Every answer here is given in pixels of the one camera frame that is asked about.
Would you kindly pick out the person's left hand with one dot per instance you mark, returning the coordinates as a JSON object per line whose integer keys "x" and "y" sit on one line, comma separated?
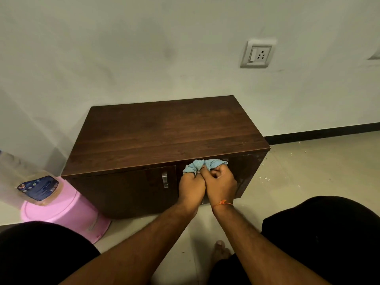
{"x": 191, "y": 189}

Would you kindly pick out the person's right hand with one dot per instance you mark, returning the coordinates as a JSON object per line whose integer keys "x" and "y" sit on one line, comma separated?
{"x": 221, "y": 186}

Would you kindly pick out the person's right thumb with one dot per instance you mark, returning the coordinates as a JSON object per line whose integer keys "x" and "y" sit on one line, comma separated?
{"x": 205, "y": 176}

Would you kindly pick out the person's left fingers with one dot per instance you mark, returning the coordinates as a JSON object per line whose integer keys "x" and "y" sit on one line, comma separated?
{"x": 190, "y": 176}

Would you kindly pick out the light blue cleaning cloth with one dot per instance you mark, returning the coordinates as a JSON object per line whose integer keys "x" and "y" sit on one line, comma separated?
{"x": 202, "y": 165}

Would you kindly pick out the person's right forearm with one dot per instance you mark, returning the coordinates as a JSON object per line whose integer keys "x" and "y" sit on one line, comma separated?
{"x": 261, "y": 249}

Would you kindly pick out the person's left forearm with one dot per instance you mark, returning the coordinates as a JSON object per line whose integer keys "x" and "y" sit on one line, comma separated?
{"x": 130, "y": 252}

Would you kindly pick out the orange thread wristband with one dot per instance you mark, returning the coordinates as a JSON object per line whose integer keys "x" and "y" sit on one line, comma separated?
{"x": 222, "y": 203}

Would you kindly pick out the dark brown wooden cabinet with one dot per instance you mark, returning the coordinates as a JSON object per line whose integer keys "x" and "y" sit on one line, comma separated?
{"x": 166, "y": 139}

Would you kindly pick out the person's bare foot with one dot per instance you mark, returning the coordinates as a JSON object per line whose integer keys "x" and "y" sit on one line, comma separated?
{"x": 220, "y": 252}

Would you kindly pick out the pink plastic bucket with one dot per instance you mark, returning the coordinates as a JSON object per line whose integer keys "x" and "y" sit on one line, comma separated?
{"x": 66, "y": 212}

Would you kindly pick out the person's black shorts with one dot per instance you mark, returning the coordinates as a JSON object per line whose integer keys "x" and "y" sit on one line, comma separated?
{"x": 323, "y": 240}

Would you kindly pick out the clear water jug blue label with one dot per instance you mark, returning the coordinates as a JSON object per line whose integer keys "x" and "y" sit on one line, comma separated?
{"x": 32, "y": 182}

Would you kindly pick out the white wall power socket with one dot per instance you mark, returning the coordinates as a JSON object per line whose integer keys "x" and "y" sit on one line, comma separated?
{"x": 257, "y": 53}

